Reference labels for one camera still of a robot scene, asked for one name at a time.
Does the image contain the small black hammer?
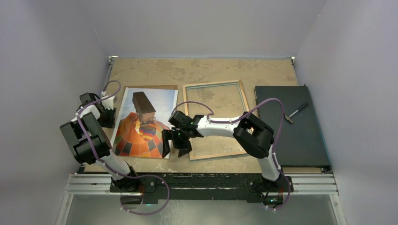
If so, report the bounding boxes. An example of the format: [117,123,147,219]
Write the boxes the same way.
[283,102,309,124]

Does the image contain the blue wooden picture frame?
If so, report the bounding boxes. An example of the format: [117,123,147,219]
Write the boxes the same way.
[183,80,249,161]

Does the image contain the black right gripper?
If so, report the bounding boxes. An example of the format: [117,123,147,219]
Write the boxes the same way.
[163,127,193,158]

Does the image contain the hot air balloon photo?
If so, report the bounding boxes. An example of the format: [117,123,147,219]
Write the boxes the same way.
[111,86,178,158]

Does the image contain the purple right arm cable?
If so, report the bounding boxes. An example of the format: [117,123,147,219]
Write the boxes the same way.
[170,98,292,212]

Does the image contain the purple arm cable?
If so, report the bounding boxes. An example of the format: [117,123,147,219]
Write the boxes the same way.
[76,80,171,217]
[170,98,292,212]

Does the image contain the aluminium front rail frame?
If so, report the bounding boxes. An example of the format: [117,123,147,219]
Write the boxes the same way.
[56,174,347,225]

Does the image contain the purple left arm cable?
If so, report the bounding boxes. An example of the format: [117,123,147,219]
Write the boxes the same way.
[76,80,171,217]

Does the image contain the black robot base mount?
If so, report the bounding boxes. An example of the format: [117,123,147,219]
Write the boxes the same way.
[110,172,294,204]

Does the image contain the brown cardboard backing board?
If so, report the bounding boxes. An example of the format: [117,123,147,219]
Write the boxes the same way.
[127,85,178,90]

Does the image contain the dark green flat box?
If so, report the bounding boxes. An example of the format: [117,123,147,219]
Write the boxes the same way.
[254,86,331,169]

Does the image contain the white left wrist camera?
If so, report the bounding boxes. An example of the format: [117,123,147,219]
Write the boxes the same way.
[101,91,117,110]

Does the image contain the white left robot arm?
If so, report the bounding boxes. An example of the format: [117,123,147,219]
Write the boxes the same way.
[60,93,140,192]

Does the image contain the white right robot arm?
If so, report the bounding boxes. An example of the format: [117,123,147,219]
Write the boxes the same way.
[161,111,282,191]

